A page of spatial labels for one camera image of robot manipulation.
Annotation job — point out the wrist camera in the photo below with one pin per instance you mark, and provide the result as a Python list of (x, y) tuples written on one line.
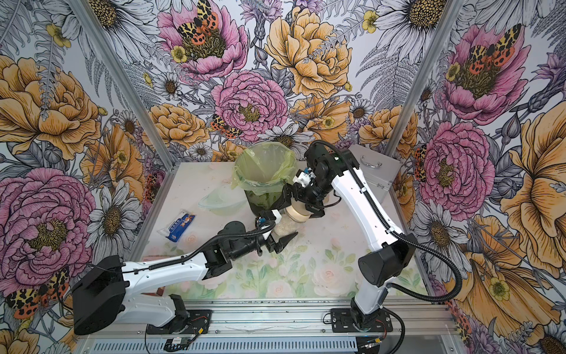
[(268, 215), (304, 177)]

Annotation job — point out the silver metal case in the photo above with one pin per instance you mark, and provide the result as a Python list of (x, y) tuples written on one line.
[(379, 170)]

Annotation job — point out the green plastic bin liner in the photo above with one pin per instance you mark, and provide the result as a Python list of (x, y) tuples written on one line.
[(264, 168)]

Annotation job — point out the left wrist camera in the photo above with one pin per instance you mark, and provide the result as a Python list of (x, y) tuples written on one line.
[(268, 215)]

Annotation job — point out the aluminium frame post left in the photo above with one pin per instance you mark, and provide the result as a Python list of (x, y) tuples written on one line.
[(111, 60)]

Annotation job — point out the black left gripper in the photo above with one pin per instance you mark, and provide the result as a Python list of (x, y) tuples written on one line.
[(278, 246)]

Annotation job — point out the blue snack packet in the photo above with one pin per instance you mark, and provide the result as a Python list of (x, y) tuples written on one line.
[(174, 231)]

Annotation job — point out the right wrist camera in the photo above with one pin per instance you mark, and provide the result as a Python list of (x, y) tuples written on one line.
[(304, 177)]

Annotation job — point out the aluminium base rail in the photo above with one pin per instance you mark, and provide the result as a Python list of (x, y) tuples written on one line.
[(287, 326)]

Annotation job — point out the aluminium frame post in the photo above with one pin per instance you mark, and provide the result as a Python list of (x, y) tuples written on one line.
[(111, 60), (440, 37)]

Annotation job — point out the aluminium frame post right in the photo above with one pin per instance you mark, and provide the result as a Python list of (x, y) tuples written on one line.
[(440, 37)]

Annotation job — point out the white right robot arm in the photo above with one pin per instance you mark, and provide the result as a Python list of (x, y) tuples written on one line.
[(330, 170)]

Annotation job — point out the black mesh waste bin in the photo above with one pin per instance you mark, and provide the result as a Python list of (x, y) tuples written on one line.
[(264, 202)]

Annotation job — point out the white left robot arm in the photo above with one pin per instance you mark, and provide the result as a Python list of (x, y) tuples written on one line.
[(116, 292)]

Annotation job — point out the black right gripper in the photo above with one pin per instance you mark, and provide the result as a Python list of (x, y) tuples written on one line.
[(318, 209)]

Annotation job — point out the glass jar beige lid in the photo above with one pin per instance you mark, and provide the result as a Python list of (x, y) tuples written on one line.
[(292, 218)]

